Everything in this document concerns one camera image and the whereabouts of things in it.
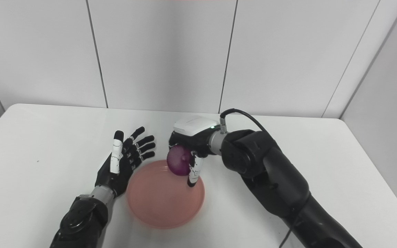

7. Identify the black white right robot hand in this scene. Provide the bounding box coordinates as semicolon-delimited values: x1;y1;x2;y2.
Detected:
169;115;221;188

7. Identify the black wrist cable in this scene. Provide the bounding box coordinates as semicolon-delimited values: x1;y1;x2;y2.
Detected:
220;108;268;135

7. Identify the purple red onion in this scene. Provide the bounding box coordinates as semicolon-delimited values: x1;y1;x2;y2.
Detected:
166;145;193;176

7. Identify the pink round plate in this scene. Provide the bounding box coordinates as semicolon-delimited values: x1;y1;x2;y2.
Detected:
126;159;206;230

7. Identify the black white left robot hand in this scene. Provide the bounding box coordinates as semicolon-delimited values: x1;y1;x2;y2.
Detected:
94;126;156;198

